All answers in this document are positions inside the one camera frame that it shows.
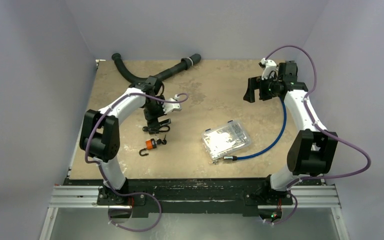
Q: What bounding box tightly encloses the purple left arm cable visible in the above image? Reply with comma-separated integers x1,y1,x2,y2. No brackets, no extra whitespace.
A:
84,92,190,233

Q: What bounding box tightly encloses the clear plastic parts box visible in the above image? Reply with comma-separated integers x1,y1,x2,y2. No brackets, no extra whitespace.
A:
201,120,252,163

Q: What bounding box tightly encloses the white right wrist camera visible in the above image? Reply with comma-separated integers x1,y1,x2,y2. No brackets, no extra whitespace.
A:
259,58,277,80

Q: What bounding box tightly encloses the blue hose with fitting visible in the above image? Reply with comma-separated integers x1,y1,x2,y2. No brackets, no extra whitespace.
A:
209,97,288,166

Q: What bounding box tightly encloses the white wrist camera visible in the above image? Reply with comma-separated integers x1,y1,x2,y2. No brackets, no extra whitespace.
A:
259,58,277,80
162,94,182,114

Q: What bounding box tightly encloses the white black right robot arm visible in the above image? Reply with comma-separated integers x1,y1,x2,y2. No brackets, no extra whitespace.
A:
243,58,338,204

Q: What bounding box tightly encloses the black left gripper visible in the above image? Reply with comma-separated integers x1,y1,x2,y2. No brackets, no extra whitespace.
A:
143,95,171,132

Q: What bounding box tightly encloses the orange padlock with keys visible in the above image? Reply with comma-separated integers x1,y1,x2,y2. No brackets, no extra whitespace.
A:
139,135,167,157

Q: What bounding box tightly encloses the black padlock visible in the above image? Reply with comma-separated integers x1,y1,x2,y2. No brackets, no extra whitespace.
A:
147,125,171,135

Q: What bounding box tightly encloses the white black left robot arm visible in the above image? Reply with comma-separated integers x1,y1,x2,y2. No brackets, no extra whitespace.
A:
79,76,189,205

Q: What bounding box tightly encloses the black corrugated hose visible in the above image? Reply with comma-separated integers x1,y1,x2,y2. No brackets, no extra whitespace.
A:
111,52,202,84

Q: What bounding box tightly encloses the black aluminium base frame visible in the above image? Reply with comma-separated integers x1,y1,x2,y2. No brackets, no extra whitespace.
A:
49,178,341,218

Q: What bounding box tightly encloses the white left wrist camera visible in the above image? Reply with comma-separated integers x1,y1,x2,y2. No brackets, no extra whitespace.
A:
162,94,182,114

